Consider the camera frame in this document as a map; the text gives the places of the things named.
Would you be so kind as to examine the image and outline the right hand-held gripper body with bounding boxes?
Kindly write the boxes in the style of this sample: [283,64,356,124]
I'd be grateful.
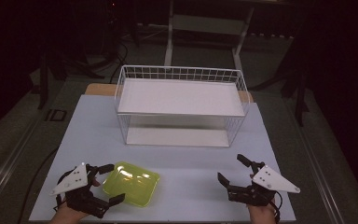
[227,161,301,207]

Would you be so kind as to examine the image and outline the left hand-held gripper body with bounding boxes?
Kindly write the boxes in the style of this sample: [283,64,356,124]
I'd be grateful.
[49,162,110,219]

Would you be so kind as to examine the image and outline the yellow-green plastic plate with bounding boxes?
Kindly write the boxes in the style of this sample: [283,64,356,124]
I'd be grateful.
[102,161,161,208]

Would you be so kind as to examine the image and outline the white wire shelf rack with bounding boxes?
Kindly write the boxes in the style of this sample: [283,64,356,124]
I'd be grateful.
[114,64,252,149]

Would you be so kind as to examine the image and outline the person's right hand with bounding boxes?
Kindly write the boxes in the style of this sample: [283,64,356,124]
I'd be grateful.
[247,198,278,224]

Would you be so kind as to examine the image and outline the person's left hand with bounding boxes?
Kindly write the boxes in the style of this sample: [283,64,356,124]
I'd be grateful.
[49,177,102,224]

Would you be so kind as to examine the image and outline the black floor box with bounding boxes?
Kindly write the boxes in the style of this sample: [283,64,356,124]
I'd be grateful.
[44,108,68,122]

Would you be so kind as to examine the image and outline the black stand leg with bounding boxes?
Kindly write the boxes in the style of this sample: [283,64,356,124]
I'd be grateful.
[293,69,310,128]

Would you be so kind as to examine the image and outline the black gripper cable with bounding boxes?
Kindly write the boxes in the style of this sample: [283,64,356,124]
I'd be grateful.
[272,189,283,224]

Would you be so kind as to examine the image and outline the black floor cable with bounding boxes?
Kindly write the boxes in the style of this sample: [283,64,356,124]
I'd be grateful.
[17,146,60,224]

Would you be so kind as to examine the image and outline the metal floor rail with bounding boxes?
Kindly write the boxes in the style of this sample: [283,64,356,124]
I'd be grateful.
[0,119,43,216]
[288,102,348,224]

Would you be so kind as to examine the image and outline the bundle of black cables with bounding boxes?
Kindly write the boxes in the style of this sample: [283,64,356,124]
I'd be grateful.
[74,36,130,82]

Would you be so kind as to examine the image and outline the white metal stand frame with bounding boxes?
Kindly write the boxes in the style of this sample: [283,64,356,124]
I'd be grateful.
[163,0,256,73]

